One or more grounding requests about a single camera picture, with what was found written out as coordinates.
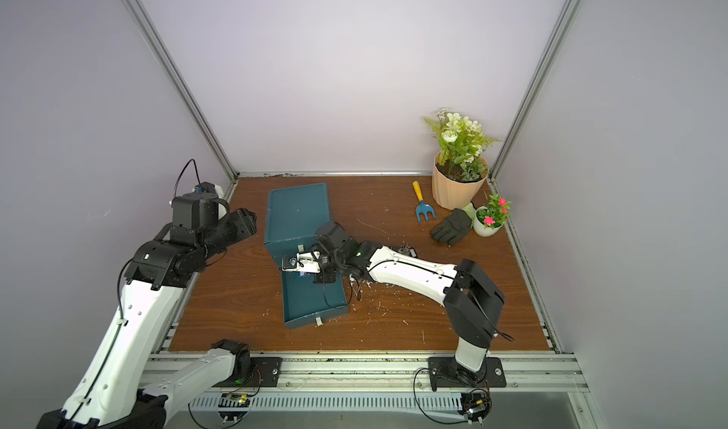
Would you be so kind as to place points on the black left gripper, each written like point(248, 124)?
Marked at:
point(242, 223)

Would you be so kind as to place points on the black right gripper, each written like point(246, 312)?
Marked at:
point(325, 264)

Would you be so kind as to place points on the teal bottom drawer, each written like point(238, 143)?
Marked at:
point(308, 303)

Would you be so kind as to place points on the teal drawer cabinet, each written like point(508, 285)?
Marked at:
point(294, 214)

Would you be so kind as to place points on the bunch of keys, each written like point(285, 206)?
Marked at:
point(407, 251)

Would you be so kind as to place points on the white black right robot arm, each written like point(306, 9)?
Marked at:
point(471, 299)

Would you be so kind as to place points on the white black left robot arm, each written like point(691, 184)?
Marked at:
point(148, 289)

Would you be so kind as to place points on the yellow blue garden fork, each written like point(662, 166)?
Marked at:
point(423, 210)

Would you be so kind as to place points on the black gardening glove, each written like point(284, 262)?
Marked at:
point(453, 228)

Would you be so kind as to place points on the left small circuit board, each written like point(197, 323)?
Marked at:
point(232, 408)

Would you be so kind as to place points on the small circuit board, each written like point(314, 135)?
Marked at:
point(232, 408)
point(476, 405)

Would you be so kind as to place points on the large peach pot plant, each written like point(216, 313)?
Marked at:
point(459, 169)

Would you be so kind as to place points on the small white pot pink flowers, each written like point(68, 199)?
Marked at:
point(490, 218)

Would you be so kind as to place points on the right small circuit board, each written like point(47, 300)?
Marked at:
point(476, 405)

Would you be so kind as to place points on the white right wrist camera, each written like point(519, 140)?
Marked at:
point(302, 263)

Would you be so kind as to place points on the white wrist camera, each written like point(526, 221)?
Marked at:
point(302, 263)
point(210, 188)

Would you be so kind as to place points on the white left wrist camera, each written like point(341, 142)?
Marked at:
point(210, 188)

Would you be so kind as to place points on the aluminium front rail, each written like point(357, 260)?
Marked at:
point(372, 371)

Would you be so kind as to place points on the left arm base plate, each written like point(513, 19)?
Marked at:
point(255, 372)

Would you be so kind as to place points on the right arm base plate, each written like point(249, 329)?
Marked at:
point(445, 372)

